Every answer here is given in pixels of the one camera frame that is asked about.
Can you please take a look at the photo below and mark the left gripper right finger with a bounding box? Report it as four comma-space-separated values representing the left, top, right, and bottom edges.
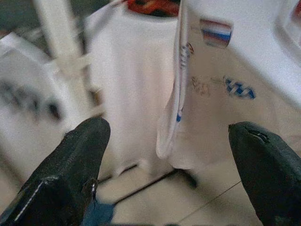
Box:
228, 121, 301, 226

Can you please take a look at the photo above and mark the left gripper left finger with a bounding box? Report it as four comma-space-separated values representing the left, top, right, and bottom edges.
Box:
0, 117, 111, 226

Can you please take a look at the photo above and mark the white T-shirt with popsicle prints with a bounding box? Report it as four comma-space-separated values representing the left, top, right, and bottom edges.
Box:
156, 0, 301, 170

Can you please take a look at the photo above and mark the dark blue cloth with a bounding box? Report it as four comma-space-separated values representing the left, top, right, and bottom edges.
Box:
81, 199, 116, 226

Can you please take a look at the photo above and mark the black rack base bar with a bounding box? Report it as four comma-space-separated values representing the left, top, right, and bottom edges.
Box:
97, 164, 198, 205

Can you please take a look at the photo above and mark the white T-shirt with black letters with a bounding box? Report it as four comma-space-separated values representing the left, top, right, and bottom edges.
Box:
0, 32, 78, 182

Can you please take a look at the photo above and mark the plain white T-shirt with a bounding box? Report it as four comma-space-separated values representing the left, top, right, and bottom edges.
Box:
83, 4, 182, 176

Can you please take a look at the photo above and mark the white glass door cabinet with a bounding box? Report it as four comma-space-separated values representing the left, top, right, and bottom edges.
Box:
0, 0, 106, 116

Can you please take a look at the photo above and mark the red wire hanger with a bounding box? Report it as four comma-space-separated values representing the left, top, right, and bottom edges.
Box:
103, 0, 182, 18

